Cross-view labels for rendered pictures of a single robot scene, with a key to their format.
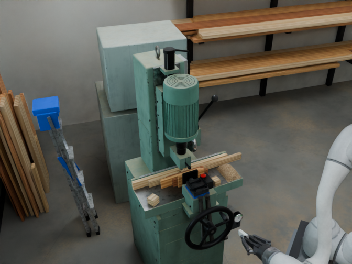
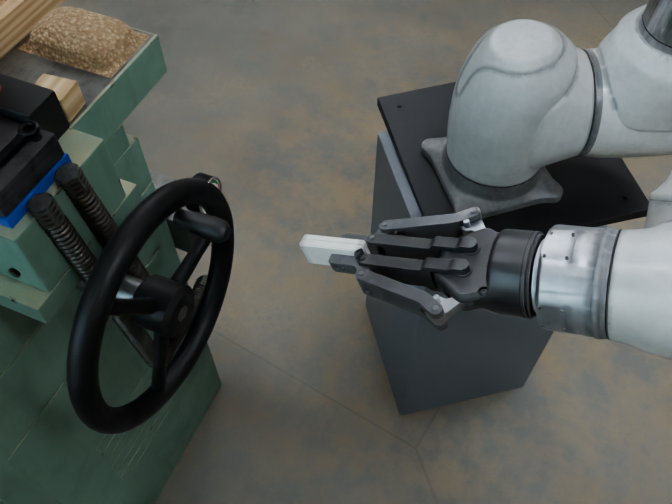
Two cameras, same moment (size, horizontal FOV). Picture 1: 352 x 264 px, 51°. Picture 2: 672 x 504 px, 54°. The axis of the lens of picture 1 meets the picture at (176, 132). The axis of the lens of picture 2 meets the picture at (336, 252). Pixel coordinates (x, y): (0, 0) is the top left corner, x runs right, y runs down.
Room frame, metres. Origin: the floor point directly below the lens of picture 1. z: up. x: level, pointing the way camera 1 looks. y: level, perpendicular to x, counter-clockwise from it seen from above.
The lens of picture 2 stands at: (0.91, -0.05, 1.43)
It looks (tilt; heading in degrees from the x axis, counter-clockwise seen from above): 55 degrees down; 317
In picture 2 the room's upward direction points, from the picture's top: straight up
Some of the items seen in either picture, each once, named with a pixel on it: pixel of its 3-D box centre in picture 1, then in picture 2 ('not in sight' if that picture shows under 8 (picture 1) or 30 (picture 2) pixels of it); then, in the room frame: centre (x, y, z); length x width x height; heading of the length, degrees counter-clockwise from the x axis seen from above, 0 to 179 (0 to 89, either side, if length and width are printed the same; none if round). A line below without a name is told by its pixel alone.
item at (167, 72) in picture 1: (168, 64); not in sight; (1.75, 0.03, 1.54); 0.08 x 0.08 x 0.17; 24
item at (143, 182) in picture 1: (182, 170); not in sight; (1.64, -0.03, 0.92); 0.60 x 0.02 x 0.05; 114
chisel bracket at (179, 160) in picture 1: (180, 156); not in sight; (1.64, -0.02, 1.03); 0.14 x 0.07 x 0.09; 24
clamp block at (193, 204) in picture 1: (198, 195); (22, 196); (1.45, -0.12, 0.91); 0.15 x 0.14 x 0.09; 114
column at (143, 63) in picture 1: (160, 114); not in sight; (1.89, 0.09, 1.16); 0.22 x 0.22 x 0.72; 24
